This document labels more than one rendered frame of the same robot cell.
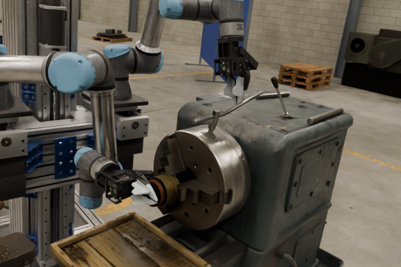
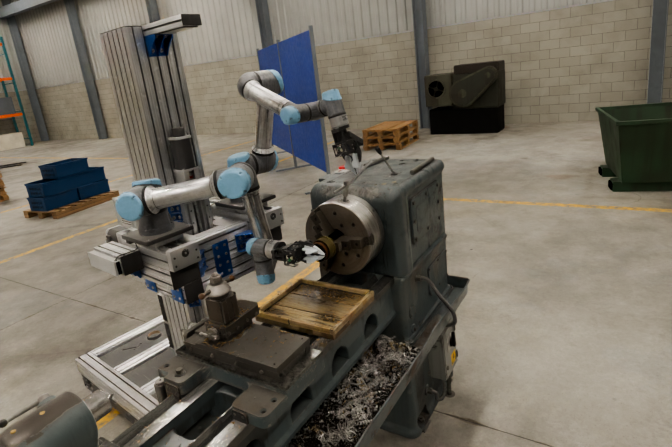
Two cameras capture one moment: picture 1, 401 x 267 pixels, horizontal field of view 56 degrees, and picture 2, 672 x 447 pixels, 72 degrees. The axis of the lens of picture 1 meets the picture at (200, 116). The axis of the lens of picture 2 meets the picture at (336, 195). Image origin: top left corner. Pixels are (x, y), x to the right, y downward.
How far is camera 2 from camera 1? 76 cm
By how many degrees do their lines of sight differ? 7
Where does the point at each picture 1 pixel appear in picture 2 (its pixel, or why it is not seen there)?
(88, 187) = (264, 267)
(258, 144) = (381, 197)
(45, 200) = not seen: hidden behind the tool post
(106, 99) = (256, 197)
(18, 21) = (154, 156)
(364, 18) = (434, 58)
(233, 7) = (336, 105)
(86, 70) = (246, 178)
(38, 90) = (184, 209)
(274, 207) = (404, 240)
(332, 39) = (408, 88)
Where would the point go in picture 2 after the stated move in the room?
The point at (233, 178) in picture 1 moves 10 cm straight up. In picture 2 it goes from (371, 226) to (369, 201)
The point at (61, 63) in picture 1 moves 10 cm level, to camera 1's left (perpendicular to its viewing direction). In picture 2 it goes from (226, 177) to (199, 181)
